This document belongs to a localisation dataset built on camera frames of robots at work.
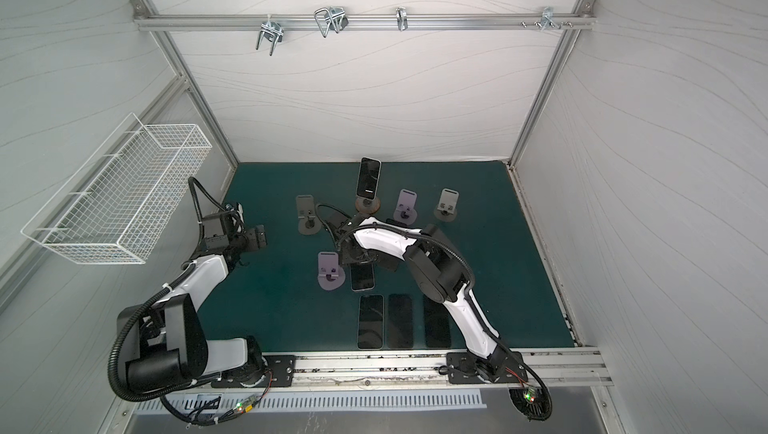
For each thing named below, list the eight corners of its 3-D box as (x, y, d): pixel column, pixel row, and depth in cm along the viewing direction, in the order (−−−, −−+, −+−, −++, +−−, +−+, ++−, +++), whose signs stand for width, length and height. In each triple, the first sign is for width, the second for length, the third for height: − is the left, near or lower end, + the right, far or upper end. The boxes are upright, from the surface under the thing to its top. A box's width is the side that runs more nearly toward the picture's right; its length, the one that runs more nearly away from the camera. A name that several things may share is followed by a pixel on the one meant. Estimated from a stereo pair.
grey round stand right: (434, 218, 106) (437, 203, 99) (439, 202, 110) (442, 186, 103) (453, 224, 104) (458, 209, 97) (457, 207, 109) (462, 192, 102)
